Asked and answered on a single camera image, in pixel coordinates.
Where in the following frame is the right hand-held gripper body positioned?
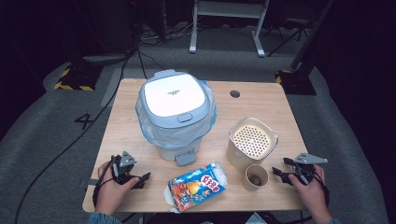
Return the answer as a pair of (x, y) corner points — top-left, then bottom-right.
(292, 152), (329, 185)

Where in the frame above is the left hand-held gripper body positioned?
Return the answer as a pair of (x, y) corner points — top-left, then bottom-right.
(110, 150), (138, 185)

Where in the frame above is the brown paper cup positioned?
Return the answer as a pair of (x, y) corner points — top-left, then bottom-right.
(242, 163), (269, 192)

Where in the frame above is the blue and orange snack packet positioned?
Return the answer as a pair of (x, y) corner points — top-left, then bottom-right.
(163, 161), (229, 214)

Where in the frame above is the beige container with perforated insert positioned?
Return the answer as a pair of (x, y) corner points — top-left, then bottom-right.
(225, 117), (279, 172)

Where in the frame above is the white and blue pedal bin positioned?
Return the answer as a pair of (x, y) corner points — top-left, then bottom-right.
(135, 69), (218, 167)

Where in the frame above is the person's left hand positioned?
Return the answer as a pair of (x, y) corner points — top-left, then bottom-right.
(94, 161), (140, 217)

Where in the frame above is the person's right hand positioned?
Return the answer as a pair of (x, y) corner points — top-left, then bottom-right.
(288, 164), (331, 217)

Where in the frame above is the grey tape strip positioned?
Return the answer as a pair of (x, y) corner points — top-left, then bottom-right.
(78, 178), (99, 189)

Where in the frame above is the pale blue plastic bin liner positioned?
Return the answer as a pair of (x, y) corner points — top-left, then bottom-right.
(134, 79), (218, 149)

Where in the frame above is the black base with hazard stripes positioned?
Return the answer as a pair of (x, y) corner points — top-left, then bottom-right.
(53, 63), (104, 92)

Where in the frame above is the black tripod stand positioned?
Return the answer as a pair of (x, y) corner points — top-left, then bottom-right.
(266, 17), (312, 58)

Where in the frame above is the left hand-held gripper black cable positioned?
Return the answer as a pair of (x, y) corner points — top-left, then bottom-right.
(92, 158), (116, 208)

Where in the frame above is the hand-held gripper black cable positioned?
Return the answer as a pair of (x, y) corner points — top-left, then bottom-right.
(92, 158), (116, 208)
(311, 169), (331, 208)

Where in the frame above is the right hand-held gripper black cable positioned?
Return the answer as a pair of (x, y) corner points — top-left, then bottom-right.
(311, 169), (331, 208)

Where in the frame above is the long black floor cable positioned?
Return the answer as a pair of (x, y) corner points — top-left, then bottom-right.
(12, 46), (138, 224)

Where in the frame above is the black post with hazard-striped base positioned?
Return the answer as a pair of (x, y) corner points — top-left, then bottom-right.
(275, 0), (336, 96)

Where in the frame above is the white metal desk frame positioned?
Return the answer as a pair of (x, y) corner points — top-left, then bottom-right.
(189, 0), (270, 58)

